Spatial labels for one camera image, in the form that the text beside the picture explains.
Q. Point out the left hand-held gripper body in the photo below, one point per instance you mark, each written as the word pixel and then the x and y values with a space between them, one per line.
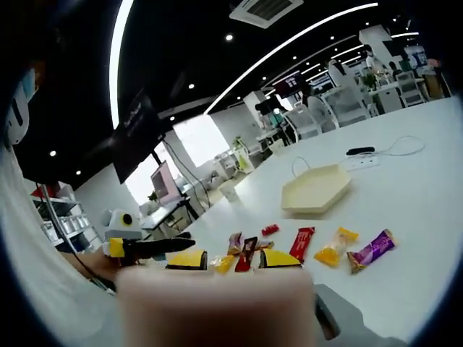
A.
pixel 115 227

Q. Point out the white paper cup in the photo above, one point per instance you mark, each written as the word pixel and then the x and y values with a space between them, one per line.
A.
pixel 229 193

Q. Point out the white mesh office chair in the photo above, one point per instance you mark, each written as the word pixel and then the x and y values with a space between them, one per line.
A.
pixel 410 88
pixel 304 124
pixel 345 106

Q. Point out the black desk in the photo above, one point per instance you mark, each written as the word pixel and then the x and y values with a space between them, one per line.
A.
pixel 162 213

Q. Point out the white power strip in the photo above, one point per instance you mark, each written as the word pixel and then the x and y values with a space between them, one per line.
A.
pixel 361 163

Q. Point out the computer monitor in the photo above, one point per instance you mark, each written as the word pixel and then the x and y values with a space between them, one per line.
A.
pixel 162 182

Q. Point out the ceiling air conditioner vent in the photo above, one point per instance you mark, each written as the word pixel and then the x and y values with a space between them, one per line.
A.
pixel 266 11

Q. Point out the hanging dark display screen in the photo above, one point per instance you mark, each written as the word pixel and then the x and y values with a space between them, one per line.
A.
pixel 289 81

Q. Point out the curved ceiling light strip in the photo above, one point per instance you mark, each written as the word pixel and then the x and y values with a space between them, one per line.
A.
pixel 253 70
pixel 114 72

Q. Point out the cream hexagonal container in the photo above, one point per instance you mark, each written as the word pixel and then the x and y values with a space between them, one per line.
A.
pixel 314 191

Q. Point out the potted plant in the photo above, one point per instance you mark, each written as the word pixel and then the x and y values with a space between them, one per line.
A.
pixel 237 141

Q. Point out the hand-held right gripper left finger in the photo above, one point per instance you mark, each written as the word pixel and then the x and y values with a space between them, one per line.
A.
pixel 186 258

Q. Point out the small red candy packet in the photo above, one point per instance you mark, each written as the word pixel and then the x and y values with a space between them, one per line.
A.
pixel 270 230

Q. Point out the small gold candy packet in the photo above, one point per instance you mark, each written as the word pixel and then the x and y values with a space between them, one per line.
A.
pixel 266 245

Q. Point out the white rolling cabinet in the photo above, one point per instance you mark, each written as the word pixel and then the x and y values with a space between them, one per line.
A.
pixel 249 162

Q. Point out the large black display screen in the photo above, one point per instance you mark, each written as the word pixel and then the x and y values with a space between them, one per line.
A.
pixel 137 137

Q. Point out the white worn device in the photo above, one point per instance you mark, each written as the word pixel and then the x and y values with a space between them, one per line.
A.
pixel 18 123

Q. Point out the dark red snack bar packet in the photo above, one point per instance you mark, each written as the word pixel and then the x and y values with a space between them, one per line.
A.
pixel 246 253

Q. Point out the pale pink food tongs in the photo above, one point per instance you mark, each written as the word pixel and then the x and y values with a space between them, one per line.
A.
pixel 217 311

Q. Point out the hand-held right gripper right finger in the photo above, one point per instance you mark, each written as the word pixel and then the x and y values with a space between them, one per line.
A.
pixel 278 258

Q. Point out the red chocolate bar packet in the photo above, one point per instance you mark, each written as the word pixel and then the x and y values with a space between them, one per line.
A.
pixel 302 244

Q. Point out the metal storage shelf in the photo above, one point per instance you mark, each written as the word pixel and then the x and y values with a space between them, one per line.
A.
pixel 65 224

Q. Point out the black oblong device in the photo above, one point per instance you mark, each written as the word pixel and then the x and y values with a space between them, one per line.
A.
pixel 360 150

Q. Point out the yellow cake packet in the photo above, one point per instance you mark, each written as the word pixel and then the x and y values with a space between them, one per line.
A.
pixel 334 249
pixel 222 264

